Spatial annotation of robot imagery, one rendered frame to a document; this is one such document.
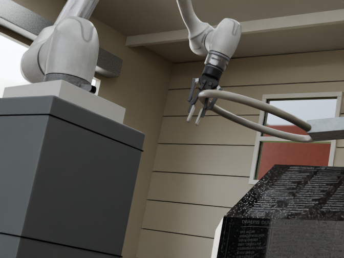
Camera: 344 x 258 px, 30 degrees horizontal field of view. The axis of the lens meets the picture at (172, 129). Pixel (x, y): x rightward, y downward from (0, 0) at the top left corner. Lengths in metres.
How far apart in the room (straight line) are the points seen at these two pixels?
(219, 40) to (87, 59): 0.67
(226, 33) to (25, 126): 1.01
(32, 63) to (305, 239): 1.07
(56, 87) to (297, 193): 0.85
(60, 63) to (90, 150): 0.32
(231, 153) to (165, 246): 1.88
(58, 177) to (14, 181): 0.12
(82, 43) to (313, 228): 0.92
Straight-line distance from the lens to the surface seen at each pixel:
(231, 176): 10.15
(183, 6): 2.62
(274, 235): 2.05
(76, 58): 2.07
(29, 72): 2.28
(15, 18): 8.97
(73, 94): 1.94
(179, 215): 10.60
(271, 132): 2.72
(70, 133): 1.86
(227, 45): 2.55
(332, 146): 9.38
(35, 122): 1.85
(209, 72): 2.54
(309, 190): 2.16
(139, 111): 10.93
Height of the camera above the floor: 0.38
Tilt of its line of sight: 12 degrees up
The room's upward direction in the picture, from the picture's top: 11 degrees clockwise
